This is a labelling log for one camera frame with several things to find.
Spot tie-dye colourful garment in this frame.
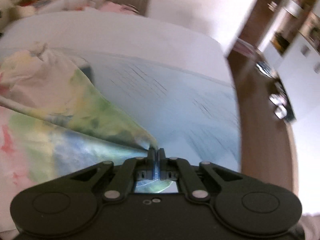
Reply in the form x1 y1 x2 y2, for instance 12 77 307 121
1 47 157 232

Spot pink clothes on chair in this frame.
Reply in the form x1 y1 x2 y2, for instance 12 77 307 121
98 1 139 15

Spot blue patterned table mat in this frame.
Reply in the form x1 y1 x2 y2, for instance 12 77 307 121
51 49 241 175

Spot white wall cupboard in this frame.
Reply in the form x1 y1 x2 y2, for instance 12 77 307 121
263 33 319 120

